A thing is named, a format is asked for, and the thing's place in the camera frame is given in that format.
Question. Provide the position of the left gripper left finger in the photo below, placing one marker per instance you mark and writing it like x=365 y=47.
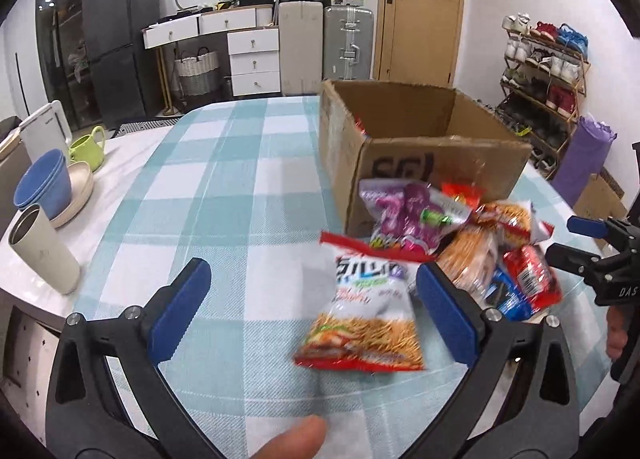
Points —
x=85 y=414

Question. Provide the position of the cream plate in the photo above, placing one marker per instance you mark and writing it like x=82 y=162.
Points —
x=81 y=179

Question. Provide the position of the black refrigerator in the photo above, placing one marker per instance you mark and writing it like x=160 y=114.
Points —
x=123 y=72

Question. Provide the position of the person's left hand thumb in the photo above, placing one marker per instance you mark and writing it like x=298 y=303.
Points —
x=300 y=442

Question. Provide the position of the teal checked tablecloth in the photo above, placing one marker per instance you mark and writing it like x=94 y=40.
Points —
x=241 y=186

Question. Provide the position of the purple rolled mat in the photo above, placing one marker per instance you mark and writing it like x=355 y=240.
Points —
x=585 y=155

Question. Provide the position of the white noodle snack bag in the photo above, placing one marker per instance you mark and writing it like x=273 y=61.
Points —
x=369 y=325

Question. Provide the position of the white drawer desk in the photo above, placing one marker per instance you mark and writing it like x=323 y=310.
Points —
x=247 y=37

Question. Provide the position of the green ceramic pitcher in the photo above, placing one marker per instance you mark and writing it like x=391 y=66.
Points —
x=89 y=148

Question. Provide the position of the brown cardboard box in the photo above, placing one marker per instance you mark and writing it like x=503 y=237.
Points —
x=372 y=129

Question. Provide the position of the wooden shoe rack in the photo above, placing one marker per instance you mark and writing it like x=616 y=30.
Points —
x=543 y=84

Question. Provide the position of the orange biscuit roll pack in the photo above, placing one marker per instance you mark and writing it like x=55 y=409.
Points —
x=470 y=259

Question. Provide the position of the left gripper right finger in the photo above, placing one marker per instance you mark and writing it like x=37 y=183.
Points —
x=539 y=417

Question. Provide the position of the person's right hand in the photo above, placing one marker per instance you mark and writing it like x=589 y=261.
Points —
x=617 y=333

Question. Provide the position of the red snack bag by box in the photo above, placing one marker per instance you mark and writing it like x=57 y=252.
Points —
x=470 y=195

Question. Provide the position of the blue cookie packet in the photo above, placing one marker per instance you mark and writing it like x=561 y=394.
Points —
x=504 y=294

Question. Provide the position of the blue bowl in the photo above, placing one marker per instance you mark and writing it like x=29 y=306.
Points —
x=46 y=183

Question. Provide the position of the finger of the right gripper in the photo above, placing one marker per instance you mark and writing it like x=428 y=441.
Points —
x=593 y=228
x=575 y=262

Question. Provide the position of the dark glass cabinet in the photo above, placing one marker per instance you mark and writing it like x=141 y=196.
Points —
x=63 y=60

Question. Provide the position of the beige suitcase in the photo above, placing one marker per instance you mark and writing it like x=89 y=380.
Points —
x=300 y=39

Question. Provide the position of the purple candy snack bag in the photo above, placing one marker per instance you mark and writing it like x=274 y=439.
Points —
x=410 y=215

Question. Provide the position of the small red snack packet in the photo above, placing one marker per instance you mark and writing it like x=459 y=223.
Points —
x=530 y=271

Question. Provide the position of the wooden door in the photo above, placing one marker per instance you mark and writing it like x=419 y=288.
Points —
x=417 y=41

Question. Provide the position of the silver suitcase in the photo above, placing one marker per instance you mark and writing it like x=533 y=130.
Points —
x=348 y=41

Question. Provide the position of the small cardboard box on floor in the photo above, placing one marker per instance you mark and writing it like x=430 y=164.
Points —
x=602 y=198

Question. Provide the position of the woven laundry basket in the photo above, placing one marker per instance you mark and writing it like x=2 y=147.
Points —
x=198 y=74

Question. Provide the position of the beige tumbler cup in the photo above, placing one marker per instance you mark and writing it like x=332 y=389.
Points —
x=35 y=240

